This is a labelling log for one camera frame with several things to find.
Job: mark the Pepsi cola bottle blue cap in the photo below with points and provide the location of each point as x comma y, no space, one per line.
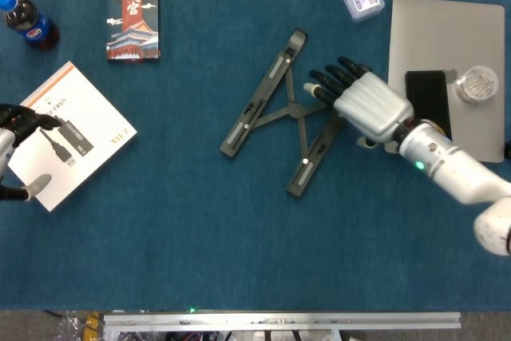
32,27

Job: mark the blue felt table cover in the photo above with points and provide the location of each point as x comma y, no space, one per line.
239,245

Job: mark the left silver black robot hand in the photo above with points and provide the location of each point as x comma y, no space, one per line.
20,121

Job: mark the silver closed laptop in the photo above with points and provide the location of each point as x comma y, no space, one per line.
439,37

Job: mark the clear crinkled plastic bag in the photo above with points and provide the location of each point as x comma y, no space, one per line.
70,327

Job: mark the small yellow object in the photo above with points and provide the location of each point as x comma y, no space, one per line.
92,323

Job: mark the black smartphone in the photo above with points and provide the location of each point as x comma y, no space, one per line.
427,93

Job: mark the red black palace print box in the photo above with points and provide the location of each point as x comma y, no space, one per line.
133,25

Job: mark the black folding laptop stand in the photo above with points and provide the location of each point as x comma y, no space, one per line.
275,69

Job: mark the aluminium frame rail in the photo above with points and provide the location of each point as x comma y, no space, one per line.
279,321

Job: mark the clear round jar of clips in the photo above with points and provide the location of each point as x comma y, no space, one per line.
477,83

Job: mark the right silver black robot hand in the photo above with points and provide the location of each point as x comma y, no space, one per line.
371,105

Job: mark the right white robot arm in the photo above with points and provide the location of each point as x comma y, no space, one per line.
459,177

